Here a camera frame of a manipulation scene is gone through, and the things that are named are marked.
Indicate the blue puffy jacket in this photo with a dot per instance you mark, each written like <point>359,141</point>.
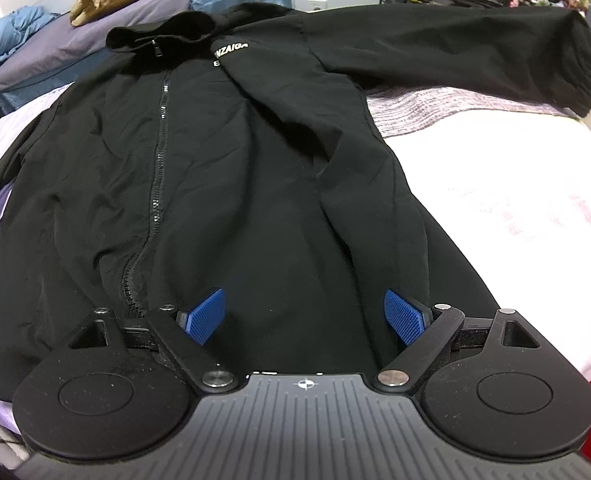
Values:
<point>5,35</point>

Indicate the white wall outlet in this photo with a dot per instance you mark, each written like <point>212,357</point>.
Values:
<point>318,5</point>

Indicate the grey purple cloth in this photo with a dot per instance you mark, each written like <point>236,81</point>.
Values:
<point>75,45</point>

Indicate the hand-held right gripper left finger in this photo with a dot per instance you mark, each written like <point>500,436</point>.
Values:
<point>203,314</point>

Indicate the black zip jacket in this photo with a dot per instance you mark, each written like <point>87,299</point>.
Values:
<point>225,185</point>

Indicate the white pink blanket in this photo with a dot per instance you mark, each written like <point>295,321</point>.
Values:
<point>500,185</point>

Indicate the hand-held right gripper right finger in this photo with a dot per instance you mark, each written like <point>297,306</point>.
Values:
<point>400,316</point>

